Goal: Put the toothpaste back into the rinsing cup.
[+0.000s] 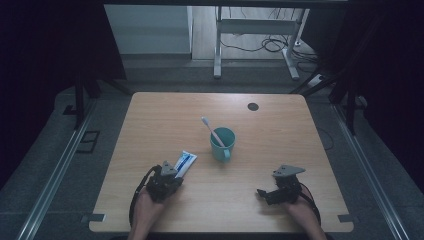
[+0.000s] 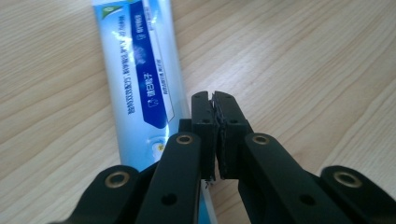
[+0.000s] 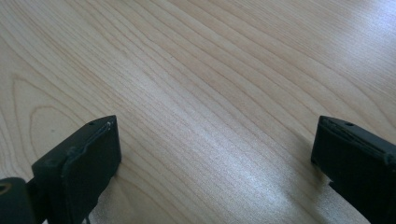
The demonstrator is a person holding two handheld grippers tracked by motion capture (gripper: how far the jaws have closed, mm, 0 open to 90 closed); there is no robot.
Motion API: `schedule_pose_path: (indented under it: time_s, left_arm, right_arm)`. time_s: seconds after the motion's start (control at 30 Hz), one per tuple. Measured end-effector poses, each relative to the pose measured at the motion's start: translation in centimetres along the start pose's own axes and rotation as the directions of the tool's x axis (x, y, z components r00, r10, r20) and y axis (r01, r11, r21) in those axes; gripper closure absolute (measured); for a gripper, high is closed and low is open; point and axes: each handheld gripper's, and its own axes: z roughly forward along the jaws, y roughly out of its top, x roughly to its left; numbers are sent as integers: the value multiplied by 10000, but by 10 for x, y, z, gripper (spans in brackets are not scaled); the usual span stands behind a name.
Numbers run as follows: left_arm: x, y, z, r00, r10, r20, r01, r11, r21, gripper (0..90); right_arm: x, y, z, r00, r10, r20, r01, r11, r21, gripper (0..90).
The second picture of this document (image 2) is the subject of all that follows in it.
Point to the blue and white toothpaste tube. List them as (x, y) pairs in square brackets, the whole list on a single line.
[(140, 77)]

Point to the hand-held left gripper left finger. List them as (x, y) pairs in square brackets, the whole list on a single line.
[(204, 130)]

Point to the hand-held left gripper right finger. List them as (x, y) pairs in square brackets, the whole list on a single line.
[(232, 133)]

